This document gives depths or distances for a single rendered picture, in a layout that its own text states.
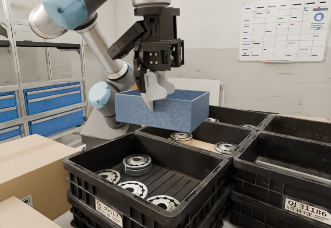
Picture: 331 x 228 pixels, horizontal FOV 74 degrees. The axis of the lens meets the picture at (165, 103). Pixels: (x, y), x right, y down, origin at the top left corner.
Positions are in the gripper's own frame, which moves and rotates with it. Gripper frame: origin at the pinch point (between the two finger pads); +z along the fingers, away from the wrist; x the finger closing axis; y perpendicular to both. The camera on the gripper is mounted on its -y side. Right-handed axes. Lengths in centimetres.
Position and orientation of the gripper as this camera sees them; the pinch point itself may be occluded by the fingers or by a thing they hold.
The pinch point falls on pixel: (150, 104)
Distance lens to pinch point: 49.8
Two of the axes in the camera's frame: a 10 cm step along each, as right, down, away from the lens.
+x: 4.5, -3.2, 8.3
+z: 0.5, 9.4, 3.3
